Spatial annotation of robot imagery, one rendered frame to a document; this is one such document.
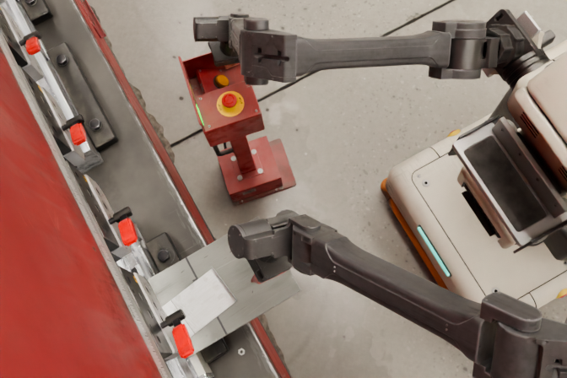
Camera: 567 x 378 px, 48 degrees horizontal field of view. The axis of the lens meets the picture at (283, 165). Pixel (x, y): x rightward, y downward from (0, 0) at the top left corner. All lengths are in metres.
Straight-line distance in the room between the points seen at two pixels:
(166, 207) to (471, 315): 0.87
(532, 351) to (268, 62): 0.57
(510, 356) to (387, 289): 0.19
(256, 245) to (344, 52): 0.35
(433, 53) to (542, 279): 1.16
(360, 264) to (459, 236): 1.19
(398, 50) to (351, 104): 1.40
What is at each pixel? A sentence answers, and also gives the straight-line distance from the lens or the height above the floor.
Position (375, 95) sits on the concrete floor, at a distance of 2.53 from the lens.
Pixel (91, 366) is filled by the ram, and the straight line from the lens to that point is 0.67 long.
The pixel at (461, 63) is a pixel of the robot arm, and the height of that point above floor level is 1.26.
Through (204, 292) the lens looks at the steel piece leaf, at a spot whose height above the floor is 1.00.
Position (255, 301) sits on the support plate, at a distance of 1.32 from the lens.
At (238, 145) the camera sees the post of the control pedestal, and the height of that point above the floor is 0.41.
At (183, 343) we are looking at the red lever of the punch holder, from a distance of 1.02.
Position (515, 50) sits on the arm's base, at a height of 1.22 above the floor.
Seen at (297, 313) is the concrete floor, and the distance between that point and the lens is 2.32.
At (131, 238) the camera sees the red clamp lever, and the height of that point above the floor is 1.31.
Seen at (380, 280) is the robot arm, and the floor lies 1.40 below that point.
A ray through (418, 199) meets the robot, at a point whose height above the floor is 0.28.
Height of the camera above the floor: 2.31
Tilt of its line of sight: 72 degrees down
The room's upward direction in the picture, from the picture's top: 9 degrees counter-clockwise
